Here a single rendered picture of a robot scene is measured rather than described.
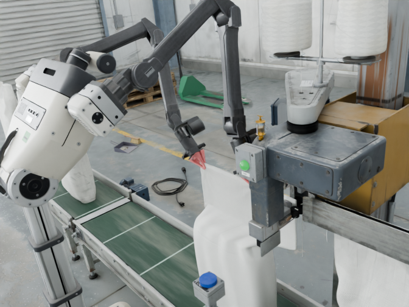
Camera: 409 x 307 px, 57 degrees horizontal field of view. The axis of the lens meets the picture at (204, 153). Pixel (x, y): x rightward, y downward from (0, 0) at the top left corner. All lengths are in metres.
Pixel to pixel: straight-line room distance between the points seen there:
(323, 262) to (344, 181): 1.81
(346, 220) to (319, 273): 1.49
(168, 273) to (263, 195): 1.11
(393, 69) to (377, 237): 0.54
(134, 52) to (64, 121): 8.36
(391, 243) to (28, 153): 1.10
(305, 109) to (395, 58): 0.40
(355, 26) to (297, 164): 0.41
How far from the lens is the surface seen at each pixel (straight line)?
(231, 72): 1.34
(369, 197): 1.30
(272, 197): 1.14
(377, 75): 1.39
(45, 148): 1.29
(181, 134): 1.62
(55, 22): 8.71
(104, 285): 2.77
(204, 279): 1.34
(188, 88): 6.73
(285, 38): 1.28
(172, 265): 2.17
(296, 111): 1.10
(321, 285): 2.59
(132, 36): 1.77
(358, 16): 1.15
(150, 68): 1.18
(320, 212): 1.25
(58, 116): 1.26
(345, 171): 0.96
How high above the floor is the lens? 1.74
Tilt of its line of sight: 23 degrees down
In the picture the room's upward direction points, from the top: 6 degrees counter-clockwise
